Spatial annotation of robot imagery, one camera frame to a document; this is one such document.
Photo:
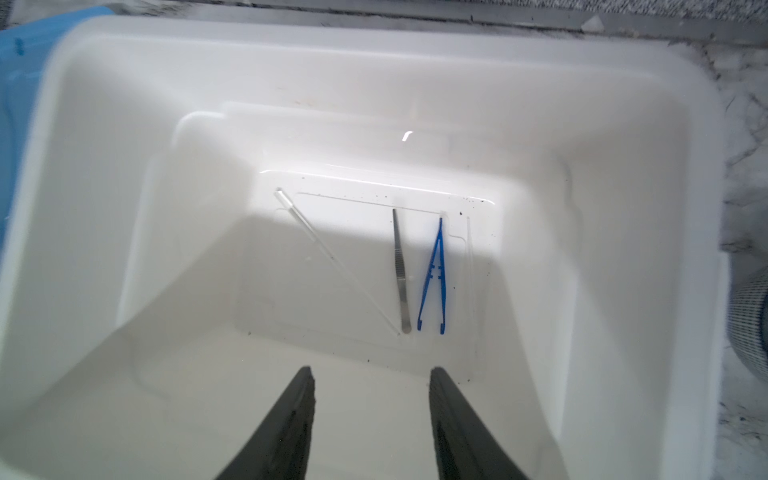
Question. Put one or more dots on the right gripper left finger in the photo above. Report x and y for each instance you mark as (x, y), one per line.
(280, 446)

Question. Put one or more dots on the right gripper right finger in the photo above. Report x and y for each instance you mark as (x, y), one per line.
(464, 447)

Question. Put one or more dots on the white plastic storage bin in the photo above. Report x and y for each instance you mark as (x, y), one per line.
(559, 213)

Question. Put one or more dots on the glass stirring rod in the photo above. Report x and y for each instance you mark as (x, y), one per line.
(288, 204)

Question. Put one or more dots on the blue plastic bin lid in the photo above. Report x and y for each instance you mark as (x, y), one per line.
(24, 51)

